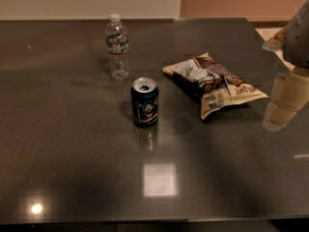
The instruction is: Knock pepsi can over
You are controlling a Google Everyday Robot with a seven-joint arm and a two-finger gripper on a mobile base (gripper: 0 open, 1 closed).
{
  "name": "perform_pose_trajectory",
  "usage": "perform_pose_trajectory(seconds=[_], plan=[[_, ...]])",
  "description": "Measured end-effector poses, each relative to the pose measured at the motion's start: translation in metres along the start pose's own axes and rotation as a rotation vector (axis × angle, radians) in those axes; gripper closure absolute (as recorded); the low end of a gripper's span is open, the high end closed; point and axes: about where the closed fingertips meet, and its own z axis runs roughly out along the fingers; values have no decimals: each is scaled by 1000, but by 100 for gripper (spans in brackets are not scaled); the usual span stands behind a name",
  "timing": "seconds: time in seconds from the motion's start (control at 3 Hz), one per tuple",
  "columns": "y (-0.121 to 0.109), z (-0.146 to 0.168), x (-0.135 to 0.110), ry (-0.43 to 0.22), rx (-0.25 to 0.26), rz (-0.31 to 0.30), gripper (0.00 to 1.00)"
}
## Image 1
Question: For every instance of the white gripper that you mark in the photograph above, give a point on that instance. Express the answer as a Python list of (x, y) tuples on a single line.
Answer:
[(297, 41)]

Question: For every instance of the blue pepsi can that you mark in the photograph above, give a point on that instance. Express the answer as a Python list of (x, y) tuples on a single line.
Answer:
[(144, 100)]

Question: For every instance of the brown white snack bag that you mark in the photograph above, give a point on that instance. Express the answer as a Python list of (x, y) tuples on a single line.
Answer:
[(208, 81)]

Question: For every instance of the clear plastic water bottle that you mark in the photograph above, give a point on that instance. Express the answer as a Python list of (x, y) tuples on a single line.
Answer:
[(116, 40)]

